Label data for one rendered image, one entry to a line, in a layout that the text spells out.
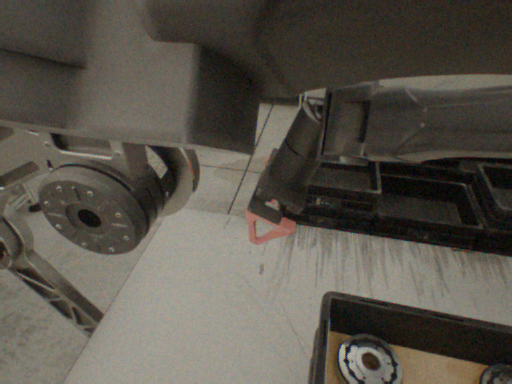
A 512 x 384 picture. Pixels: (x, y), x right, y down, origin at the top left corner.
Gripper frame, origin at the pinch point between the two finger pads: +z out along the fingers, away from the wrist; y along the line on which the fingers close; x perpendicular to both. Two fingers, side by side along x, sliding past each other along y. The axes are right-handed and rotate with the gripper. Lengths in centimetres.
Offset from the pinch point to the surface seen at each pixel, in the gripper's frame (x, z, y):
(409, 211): -70, 47, 93
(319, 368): -16.1, 9.2, -13.8
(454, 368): -41.1, 10.2, -3.2
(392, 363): -29.9, 11.5, -6.6
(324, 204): -30, 50, 75
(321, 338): -16.0, 9.4, -9.1
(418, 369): -35.5, 12.3, -4.9
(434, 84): -108, 40, 276
